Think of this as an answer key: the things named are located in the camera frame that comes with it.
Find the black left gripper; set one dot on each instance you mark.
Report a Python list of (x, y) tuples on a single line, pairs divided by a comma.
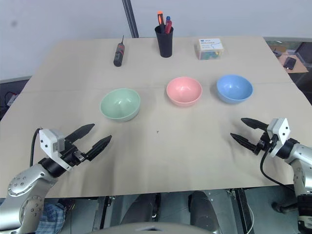
[(73, 154)]

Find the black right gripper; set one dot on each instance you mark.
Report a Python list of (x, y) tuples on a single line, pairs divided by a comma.
[(264, 142)]

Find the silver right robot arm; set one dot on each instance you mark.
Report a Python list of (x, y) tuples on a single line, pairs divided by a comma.
[(298, 161)]

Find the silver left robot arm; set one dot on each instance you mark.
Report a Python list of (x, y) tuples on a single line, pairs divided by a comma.
[(26, 180)]

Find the green bowl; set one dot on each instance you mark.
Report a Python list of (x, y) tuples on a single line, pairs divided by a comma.
[(120, 105)]

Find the blue bowl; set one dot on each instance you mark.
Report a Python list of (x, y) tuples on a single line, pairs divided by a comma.
[(234, 89)]

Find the beige table cover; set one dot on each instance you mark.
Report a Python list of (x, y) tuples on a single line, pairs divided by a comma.
[(156, 126)]

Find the pink bowl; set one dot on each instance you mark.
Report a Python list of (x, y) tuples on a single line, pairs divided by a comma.
[(184, 91)]

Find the black smartphone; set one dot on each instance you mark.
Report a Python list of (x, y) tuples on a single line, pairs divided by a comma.
[(290, 63)]

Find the wooden side desk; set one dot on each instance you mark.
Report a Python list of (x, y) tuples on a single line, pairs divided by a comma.
[(292, 58)]

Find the blue checked cloth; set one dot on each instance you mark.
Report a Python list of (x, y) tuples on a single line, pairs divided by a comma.
[(52, 218)]

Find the black red screwdriver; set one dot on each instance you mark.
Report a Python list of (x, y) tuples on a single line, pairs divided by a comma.
[(119, 53)]

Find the clear plastic box with label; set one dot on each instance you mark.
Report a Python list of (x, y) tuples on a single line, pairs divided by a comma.
[(209, 48)]

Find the black pen cup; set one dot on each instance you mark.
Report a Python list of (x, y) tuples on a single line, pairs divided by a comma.
[(165, 44)]

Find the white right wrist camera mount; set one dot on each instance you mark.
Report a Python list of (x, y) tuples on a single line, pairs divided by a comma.
[(280, 130)]

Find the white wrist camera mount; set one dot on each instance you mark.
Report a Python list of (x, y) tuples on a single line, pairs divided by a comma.
[(280, 130), (50, 142)]

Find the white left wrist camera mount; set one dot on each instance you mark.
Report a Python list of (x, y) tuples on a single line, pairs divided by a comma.
[(50, 142)]

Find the grey metal post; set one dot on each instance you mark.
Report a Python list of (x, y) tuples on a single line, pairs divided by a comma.
[(130, 18)]

